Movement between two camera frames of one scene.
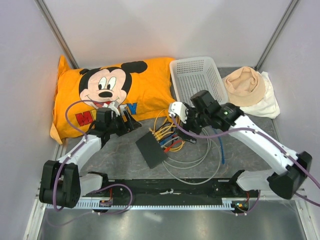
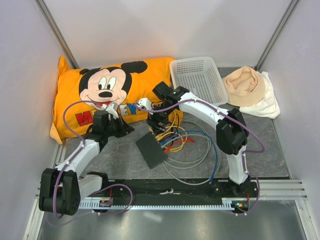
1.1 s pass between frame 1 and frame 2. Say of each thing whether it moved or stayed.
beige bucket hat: stayed
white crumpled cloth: stayed
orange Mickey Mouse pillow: stayed
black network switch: stayed
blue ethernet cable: moved
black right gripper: moved
